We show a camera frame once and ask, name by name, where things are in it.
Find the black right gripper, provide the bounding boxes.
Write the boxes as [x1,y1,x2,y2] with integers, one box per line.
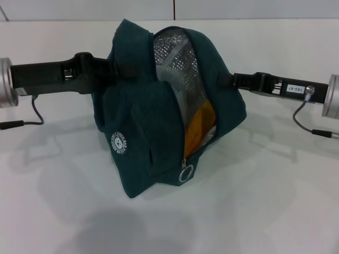
[219,71,329,104]

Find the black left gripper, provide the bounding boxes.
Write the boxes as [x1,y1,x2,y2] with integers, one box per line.
[10,52,138,96]

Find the dark teal insulated lunch bag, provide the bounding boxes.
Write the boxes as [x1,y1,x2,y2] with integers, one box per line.
[91,19,247,199]

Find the yellow banana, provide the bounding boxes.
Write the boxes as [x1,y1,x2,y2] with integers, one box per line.
[184,104,217,159]

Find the right gripper cable with plug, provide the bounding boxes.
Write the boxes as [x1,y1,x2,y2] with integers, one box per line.
[292,86,339,139]

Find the gripper cable with plug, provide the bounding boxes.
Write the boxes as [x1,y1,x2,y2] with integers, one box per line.
[292,86,339,139]
[0,95,44,130]

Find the left gripper cable with plug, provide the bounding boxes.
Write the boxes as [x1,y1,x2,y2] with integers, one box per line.
[0,95,44,130]

